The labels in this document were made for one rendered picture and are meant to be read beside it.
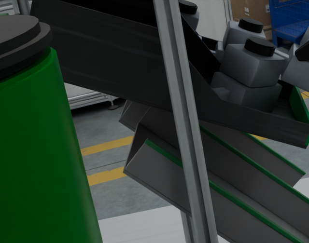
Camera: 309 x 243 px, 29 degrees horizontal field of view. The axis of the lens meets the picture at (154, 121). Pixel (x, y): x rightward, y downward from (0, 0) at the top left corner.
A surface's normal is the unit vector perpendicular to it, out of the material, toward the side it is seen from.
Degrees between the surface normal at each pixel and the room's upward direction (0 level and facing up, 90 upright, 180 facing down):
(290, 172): 90
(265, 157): 90
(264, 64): 108
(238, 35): 90
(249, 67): 73
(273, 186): 90
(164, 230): 0
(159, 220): 0
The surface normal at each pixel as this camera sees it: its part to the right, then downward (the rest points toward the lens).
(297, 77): -0.22, 0.40
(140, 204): -0.18, -0.92
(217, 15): 0.22, 0.31
